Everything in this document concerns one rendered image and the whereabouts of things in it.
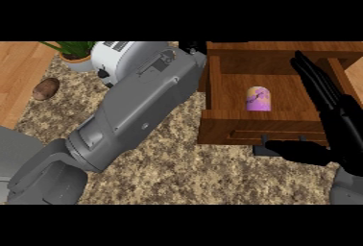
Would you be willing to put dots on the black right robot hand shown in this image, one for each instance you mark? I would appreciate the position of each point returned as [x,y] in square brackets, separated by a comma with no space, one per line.
[347,134]

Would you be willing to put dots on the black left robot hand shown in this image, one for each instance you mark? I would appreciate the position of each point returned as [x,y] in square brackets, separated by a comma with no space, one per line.
[193,46]

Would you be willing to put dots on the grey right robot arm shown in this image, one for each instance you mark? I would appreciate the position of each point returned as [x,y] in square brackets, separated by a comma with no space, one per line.
[347,190]

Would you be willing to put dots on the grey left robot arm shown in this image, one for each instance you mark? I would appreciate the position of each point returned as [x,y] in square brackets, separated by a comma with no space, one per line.
[142,102]

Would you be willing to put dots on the brown wooden drawer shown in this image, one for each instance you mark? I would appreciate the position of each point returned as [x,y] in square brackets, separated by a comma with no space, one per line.
[232,93]
[221,128]

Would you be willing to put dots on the purple and yellow can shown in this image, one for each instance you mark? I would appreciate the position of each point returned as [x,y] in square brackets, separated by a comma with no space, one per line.
[258,99]

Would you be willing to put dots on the brown wooden drawer front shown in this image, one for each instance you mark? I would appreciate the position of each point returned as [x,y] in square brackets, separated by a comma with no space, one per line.
[221,128]

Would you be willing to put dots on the brown wooden cabinet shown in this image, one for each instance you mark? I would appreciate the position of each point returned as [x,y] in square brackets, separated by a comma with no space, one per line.
[255,45]

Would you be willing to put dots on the white toaster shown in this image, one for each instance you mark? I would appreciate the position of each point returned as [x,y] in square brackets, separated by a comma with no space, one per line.
[118,56]

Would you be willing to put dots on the green potted plant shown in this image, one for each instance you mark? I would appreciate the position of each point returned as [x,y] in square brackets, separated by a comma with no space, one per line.
[75,56]

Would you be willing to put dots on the brown potato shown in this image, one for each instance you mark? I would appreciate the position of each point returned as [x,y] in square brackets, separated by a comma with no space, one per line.
[46,89]

